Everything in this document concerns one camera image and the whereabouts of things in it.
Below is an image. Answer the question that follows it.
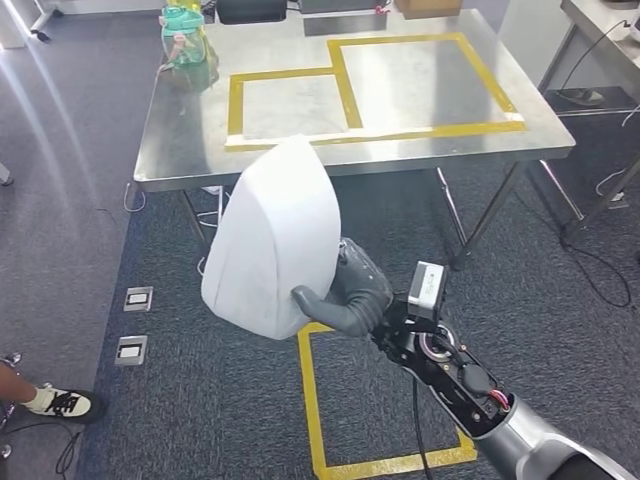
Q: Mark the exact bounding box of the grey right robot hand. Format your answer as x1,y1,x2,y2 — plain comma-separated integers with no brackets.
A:
291,237,395,339

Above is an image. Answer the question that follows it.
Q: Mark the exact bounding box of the white mirror cover part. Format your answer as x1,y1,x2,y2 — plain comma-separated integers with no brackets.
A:
201,134,342,342

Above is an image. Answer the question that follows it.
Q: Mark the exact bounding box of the steel workbench table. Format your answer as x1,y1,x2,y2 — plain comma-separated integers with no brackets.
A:
134,7,577,273

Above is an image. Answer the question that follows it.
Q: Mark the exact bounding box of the steel floor socket box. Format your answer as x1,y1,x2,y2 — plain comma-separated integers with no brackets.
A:
113,335,149,367
123,286,155,313

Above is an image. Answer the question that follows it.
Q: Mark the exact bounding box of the brown cardboard box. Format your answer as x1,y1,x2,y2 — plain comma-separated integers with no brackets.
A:
393,0,463,20

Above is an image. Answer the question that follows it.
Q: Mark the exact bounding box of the black carry case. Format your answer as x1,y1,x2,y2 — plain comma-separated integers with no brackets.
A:
216,0,288,26

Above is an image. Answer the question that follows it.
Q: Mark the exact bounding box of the white side panel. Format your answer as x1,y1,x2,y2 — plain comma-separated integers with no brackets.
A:
497,0,571,87

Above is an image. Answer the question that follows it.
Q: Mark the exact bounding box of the teal lid water bottle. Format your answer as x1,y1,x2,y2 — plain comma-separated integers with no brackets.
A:
159,5,221,94

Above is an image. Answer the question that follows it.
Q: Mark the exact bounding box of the steel side table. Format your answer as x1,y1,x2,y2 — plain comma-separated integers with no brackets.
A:
537,0,640,241

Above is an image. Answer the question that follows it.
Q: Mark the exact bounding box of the person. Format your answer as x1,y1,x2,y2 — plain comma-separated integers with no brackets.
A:
0,360,109,425

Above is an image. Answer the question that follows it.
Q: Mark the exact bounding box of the white furniture base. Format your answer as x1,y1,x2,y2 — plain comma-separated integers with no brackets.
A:
0,0,56,51

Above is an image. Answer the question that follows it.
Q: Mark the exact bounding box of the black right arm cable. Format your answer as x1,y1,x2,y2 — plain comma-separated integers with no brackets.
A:
412,377,435,480

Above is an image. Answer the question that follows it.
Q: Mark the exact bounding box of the black floor cable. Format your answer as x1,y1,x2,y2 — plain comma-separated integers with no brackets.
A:
559,228,633,309

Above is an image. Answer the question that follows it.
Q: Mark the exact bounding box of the white floor cable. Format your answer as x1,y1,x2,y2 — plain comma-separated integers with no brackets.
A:
122,182,147,215

